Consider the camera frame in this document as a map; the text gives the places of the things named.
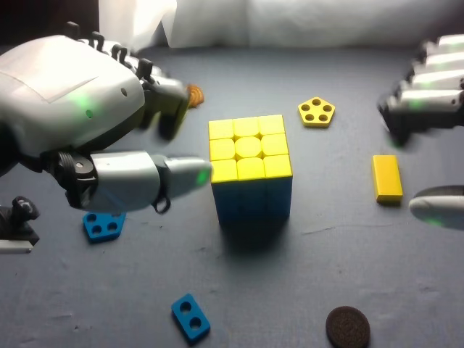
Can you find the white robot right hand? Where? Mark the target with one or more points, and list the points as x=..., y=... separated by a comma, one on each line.
x=431, y=98

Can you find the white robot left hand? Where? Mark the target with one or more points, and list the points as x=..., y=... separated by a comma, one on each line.
x=61, y=94

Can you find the colourful puzzle cube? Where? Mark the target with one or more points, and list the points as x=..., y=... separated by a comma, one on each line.
x=250, y=170

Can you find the yellow rectangular block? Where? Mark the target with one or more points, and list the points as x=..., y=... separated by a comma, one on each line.
x=388, y=179

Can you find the yellow pentagon block with holes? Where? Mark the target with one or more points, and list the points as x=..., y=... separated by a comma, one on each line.
x=328, y=108

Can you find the orange swirl toy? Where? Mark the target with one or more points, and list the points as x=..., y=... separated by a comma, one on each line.
x=195, y=97

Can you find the white backdrop sheet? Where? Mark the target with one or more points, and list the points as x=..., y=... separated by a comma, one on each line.
x=308, y=21

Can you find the blue pentagon block with holes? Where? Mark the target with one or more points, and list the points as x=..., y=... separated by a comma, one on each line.
x=103, y=235

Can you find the dark chocolate sandwich cookie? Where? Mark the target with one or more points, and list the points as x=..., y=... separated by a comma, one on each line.
x=348, y=328

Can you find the grey table cloth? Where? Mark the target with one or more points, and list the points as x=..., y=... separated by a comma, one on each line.
x=253, y=275

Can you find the blue two-hole block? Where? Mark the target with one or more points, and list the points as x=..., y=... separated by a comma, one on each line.
x=183, y=319

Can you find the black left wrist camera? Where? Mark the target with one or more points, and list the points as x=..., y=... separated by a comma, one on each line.
x=18, y=221

